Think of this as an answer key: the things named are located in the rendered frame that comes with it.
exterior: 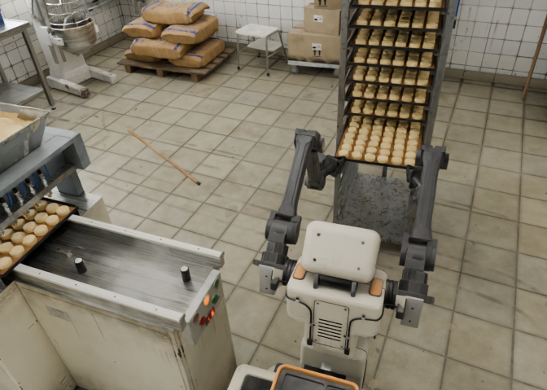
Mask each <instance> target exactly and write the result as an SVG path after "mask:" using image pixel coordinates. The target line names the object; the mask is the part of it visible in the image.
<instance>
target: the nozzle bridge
mask: <svg viewBox="0 0 547 390"><path fill-rule="evenodd" d="M44 164H45V165H46V167H47V169H48V171H49V175H50V176H49V177H48V178H47V179H46V181H47V184H45V185H42V183H41V181H40V179H39V177H38V173H37V170H38V169H40V170H41V171H42V173H43V174H44V176H45V177H47V172H46V169H45V167H44ZM90 164H91V163H90V158H89V156H88V154H87V151H86V149H85V144H84V143H83V140H82V137H81V134H80V133H78V132H74V131H69V130H64V129H56V128H51V127H45V131H44V134H43V137H42V144H41V146H39V147H38V148H37V149H35V150H34V151H32V152H30V153H29V154H28V155H26V156H25V157H24V158H22V159H21V160H19V161H18V162H16V163H15V164H13V165H12V166H11V167H10V168H8V169H7V170H5V171H4V172H2V173H0V198H1V197H3V198H4V200H5V201H6V202H7V204H8V205H9V206H11V203H10V200H9V199H8V197H7V195H6V193H8V195H9V196H10V197H11V201H12V207H11V208H10V210H11V212H10V213H8V214H6V213H5V212H4V211H3V209H2V206H1V204H0V232H1V231H2V230H4V229H5V228H6V227H8V226H9V225H10V224H11V223H12V222H13V221H14V220H15V219H17V218H18V217H19V216H21V215H22V214H23V213H24V212H26V211H27V210H28V209H29V208H31V207H32V206H33V205H34V204H35V203H36V202H37V201H38V200H40V199H41V198H42V197H44V196H45V195H46V194H47V193H49V192H50V191H51V190H52V189H54V188H55V187H56V186H57V189H58V191H59V192H61V193H65V194H69V195H75V196H80V195H82V194H83V193H84V189H83V187H82V184H81V181H80V178H79V177H78V174H77V169H83V170H84V169H86V168H87V167H88V166H89V165H90ZM32 174H34V176H35V178H36V179H37V187H36V188H34V189H35V191H36V192H35V193H34V194H30V192H29V190H28V188H27V186H26V181H25V179H26V178H28V179H29V181H31V182H32V184H33V186H36V182H35V180H34V178H33V175H32ZM20 183H21V184H22V186H23V188H24V191H25V197H24V198H23V200H24V202H23V203H22V204H18V202H17V200H16V198H15V196H14V194H13V193H14V192H13V190H12V189H13V188H14V187H15V188H16V189H17V191H19V192H20V194H21V195H24V192H23V190H22V188H21V186H20Z"/></svg>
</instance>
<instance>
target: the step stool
mask: <svg viewBox="0 0 547 390"><path fill-rule="evenodd" d="M235 32H236V33H237V54H238V70H239V69H240V67H239V52H240V51H242V50H245V49H246V48H253V49H256V53H257V57H258V58H259V57H260V54H259V53H258V50H265V51H266V65H267V76H269V59H268V58H269V57H271V56H272V55H274V54H276V53H277V52H279V51H280V50H283V53H284V56H285V59H286V63H287V64H288V59H287V55H286V52H285V49H284V45H285V43H283V42H282V37H281V33H280V31H279V30H278V28H275V27H270V26H264V25H259V24H248V25H246V26H244V27H242V28H240V29H238V30H236V31H235ZM275 33H278V35H279V38H280V41H281V42H275V41H270V40H267V39H268V37H269V36H271V35H273V34H275ZM239 34H242V35H247V36H252V38H253V42H252V43H251V44H249V45H247V46H246V47H244V48H243V49H242V50H239V47H238V35H239ZM254 37H260V38H265V39H257V40H256V41H255V38H254ZM279 48H281V49H279ZM277 49H279V50H277ZM276 50H277V51H276ZM268 51H270V52H274V53H273V54H271V55H269V56H268Z"/></svg>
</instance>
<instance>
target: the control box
mask: <svg viewBox="0 0 547 390"><path fill-rule="evenodd" d="M217 280H219V284H218V287H217V288H215V283H216V281H217ZM215 295H217V296H218V302H216V303H213V298H214V296H215ZM207 296H209V301H208V303H207V304H205V299H206V297H207ZM223 296H224V292H223V287H222V282H221V274H220V271H219V270H215V269H213V270H212V271H211V273H210V275H209V276H208V277H207V279H206V280H205V282H204V284H203V286H202V287H201V288H200V290H199V292H198V293H197V295H196V296H195V298H194V299H193V301H192V302H191V304H190V306H189V308H188V309H187V311H186V312H185V314H186V317H185V320H186V327H185V329H184V333H185V337H186V342H187V344H189V345H192V346H195V345H196V344H197V342H198V340H199V338H200V336H201V335H202V333H203V331H204V329H205V327H206V326H207V325H208V322H207V320H208V319H207V318H208V317H209V320H208V321H209V322H210V320H211V318H212V314H213V313H212V310H213V311H214V313H215V310H216V309H217V306H218V305H219V304H220V302H221V299H222V298H223ZM196 314H198V315H199V318H198V320H197V322H196V323H194V318H195V315H196ZM202 317H206V322H205V323H204V325H200V321H201V318H202Z"/></svg>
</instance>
